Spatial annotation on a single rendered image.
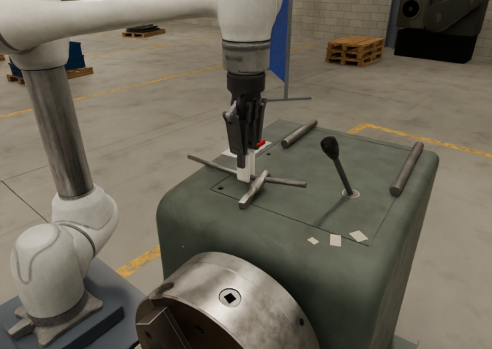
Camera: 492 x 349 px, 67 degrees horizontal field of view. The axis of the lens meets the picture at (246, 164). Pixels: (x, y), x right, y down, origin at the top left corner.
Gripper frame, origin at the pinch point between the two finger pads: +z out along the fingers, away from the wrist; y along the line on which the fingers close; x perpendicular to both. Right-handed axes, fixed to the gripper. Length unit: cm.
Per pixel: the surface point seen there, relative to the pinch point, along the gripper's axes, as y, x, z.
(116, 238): -65, -153, 130
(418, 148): -35.9, 28.9, 2.5
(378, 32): -1023, -240, 98
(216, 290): 27.4, 12.6, 6.4
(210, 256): 20.8, 6.2, 7.5
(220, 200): 8.7, -0.7, 4.7
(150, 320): 34.9, 5.7, 10.1
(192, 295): 30.1, 10.1, 6.6
